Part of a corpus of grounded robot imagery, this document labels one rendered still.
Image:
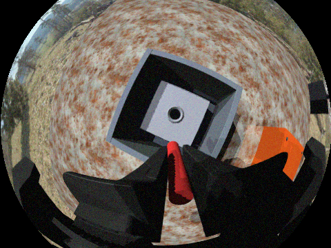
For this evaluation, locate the red peg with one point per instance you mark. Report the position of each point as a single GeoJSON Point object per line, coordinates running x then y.
{"type": "Point", "coordinates": [179, 188]}

